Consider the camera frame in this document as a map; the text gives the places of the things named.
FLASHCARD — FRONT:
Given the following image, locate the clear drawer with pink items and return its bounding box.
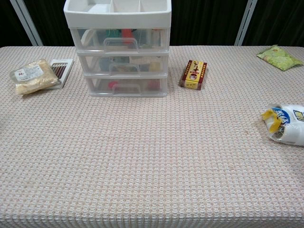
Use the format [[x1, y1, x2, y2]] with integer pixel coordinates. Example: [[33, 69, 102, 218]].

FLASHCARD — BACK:
[[84, 75, 168, 97]]

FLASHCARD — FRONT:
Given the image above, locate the clear drawer with beige contents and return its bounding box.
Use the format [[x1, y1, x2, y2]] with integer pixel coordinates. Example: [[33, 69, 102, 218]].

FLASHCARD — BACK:
[[77, 53, 170, 77]]

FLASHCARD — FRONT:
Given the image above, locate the clear drawer with green contents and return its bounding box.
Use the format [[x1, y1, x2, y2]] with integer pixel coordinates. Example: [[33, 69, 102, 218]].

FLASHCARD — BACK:
[[70, 28, 171, 52]]

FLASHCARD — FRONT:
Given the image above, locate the white plastic drawer cabinet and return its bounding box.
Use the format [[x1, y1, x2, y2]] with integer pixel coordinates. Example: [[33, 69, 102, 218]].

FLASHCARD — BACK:
[[63, 0, 172, 97]]

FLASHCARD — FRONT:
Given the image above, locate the pink woven tablecloth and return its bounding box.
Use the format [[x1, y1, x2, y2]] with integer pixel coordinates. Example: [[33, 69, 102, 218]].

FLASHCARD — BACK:
[[0, 45, 304, 228]]

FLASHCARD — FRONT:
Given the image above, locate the yellow and red carton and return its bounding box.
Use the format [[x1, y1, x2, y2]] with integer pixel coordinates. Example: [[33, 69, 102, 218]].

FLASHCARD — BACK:
[[179, 59, 208, 91]]

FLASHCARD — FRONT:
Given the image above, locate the white coloured pencil box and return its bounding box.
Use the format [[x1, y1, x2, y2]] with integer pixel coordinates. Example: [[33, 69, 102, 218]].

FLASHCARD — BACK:
[[46, 58, 75, 90]]

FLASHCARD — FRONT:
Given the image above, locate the black curtain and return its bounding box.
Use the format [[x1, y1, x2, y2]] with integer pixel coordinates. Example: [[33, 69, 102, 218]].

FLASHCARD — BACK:
[[0, 0, 304, 48]]

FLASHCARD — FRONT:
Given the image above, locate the beige food packet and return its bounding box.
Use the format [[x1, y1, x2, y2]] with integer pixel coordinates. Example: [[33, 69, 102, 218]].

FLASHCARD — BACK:
[[9, 58, 59, 95]]

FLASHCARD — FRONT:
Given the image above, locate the green snack bag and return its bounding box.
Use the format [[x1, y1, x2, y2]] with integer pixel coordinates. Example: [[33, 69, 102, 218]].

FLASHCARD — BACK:
[[256, 44, 304, 71]]

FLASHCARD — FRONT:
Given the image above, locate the grey metal frame post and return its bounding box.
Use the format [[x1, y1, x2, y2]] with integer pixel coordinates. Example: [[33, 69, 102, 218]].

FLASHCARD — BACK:
[[234, 0, 258, 46], [9, 0, 44, 47]]

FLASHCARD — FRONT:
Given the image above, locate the white blue yellow package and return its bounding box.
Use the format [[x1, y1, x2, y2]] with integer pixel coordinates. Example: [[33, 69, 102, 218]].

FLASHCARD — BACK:
[[261, 103, 304, 146]]

